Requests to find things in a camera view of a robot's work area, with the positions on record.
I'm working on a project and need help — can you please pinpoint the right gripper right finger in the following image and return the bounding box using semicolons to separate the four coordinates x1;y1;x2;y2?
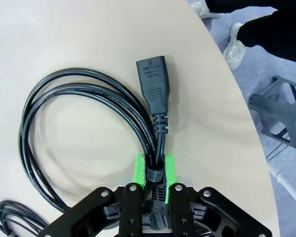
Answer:
163;154;272;237

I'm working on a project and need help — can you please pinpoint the thin black coiled cable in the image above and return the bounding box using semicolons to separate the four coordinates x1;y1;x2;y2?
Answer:
0;199;50;234

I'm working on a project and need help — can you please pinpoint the thick black power cable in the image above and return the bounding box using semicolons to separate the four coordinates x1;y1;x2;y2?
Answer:
18;55;173;231

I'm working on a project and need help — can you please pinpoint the light grey sneaker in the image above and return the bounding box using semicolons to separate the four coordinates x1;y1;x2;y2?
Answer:
223;23;247;71
190;0;224;20

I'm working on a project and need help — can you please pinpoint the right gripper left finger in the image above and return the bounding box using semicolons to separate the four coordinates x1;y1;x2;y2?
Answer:
38;154;148;237

